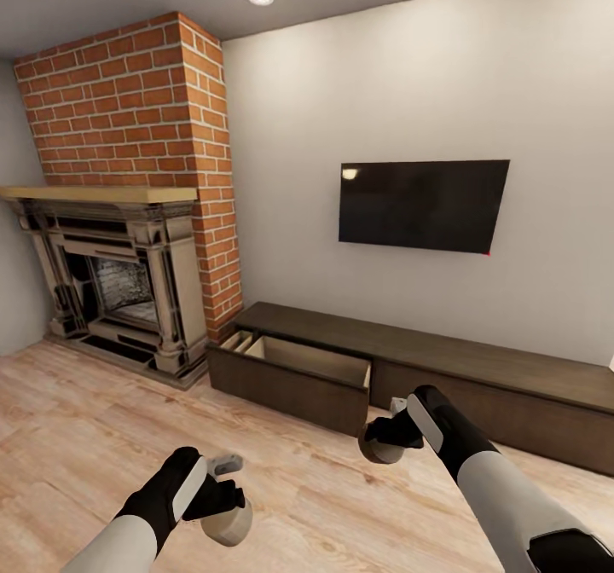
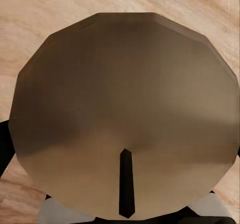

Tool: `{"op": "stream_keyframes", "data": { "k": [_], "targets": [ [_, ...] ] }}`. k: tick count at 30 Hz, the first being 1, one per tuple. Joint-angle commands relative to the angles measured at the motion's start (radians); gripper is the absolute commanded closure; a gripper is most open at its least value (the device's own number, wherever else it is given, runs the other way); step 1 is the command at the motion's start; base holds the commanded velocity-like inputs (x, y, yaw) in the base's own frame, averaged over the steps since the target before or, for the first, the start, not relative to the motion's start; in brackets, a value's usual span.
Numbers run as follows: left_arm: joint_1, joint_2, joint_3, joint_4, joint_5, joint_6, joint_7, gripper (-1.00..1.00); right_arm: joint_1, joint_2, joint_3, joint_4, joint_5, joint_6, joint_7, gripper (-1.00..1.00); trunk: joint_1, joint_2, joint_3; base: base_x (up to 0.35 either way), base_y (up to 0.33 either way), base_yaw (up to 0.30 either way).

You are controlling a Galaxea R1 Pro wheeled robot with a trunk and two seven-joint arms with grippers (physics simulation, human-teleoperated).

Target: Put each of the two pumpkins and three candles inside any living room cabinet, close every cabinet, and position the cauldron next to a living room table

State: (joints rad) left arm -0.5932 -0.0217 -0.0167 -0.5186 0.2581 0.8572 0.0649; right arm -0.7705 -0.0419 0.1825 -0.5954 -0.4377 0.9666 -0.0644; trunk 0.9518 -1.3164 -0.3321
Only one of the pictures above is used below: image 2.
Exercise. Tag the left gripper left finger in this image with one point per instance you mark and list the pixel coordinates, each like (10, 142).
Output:
(7, 150)

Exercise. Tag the pillar candle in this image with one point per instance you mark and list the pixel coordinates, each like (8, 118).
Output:
(126, 116)

